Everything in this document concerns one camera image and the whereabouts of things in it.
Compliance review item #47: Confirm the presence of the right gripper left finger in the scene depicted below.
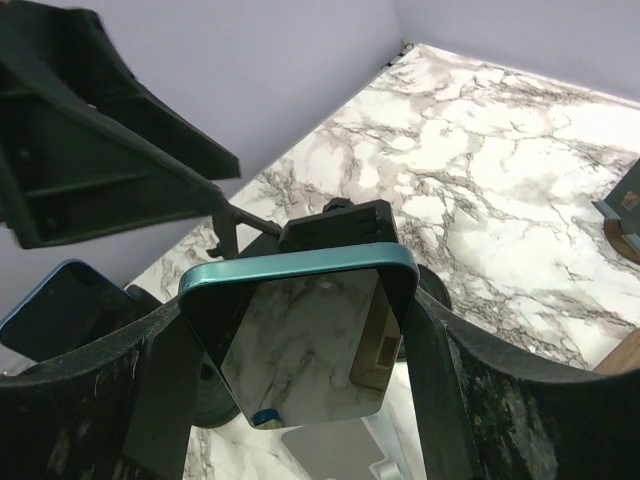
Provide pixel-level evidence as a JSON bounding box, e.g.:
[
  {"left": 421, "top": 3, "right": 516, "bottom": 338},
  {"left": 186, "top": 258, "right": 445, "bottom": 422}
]
[{"left": 1, "top": 301, "right": 203, "bottom": 479}]

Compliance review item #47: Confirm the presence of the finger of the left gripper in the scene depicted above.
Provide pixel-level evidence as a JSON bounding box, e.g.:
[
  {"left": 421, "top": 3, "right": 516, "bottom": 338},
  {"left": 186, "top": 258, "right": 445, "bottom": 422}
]
[{"left": 1, "top": 1, "right": 240, "bottom": 249}]

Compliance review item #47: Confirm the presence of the wooden chessboard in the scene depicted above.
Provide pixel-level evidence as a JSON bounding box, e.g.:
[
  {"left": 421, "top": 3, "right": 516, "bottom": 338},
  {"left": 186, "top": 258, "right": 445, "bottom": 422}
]
[{"left": 593, "top": 329, "right": 640, "bottom": 375}]

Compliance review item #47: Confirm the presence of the silver metal phone stand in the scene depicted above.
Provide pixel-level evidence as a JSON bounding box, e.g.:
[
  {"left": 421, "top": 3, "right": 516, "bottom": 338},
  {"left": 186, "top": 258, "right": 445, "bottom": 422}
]
[{"left": 281, "top": 411, "right": 413, "bottom": 480}]

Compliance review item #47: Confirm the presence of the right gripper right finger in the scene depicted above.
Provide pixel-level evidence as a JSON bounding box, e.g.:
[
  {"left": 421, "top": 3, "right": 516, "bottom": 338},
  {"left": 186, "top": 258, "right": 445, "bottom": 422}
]
[{"left": 404, "top": 290, "right": 639, "bottom": 479}]

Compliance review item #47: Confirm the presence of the black phone teal case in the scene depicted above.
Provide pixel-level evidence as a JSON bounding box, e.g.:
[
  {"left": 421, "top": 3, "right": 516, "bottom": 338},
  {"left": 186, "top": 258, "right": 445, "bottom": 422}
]
[{"left": 178, "top": 242, "right": 419, "bottom": 429}]

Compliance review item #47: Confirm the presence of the black round clamp stand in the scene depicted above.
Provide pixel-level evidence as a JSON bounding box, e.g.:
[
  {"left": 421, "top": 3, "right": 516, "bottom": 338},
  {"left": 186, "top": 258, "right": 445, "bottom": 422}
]
[{"left": 124, "top": 197, "right": 454, "bottom": 429}]

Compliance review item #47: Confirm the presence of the round wooden stand left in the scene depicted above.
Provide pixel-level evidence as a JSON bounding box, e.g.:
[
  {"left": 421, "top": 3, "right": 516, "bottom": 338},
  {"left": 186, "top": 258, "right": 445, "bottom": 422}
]
[{"left": 593, "top": 161, "right": 640, "bottom": 264}]

